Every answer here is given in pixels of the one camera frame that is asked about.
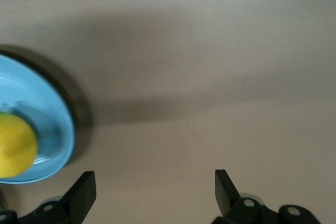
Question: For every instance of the yellow lemon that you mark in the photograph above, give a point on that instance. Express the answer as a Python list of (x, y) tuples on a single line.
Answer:
[(15, 145)]

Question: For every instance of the blue plate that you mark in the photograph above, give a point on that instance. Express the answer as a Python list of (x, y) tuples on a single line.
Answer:
[(39, 93)]

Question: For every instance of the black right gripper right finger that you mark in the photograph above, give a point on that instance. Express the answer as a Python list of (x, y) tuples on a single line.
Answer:
[(225, 195)]

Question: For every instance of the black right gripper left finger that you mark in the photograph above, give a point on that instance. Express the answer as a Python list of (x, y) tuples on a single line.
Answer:
[(78, 197)]

